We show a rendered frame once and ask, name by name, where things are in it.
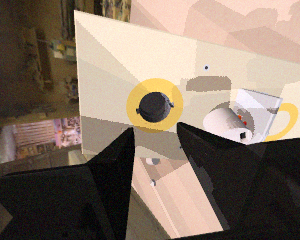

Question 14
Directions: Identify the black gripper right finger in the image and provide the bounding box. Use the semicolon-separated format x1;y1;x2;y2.
176;122;300;230

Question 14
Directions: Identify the beige flat panel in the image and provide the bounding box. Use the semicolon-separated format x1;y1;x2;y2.
74;10;300;160

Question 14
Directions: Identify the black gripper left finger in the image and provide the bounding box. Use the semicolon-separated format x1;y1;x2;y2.
0;127;135;240

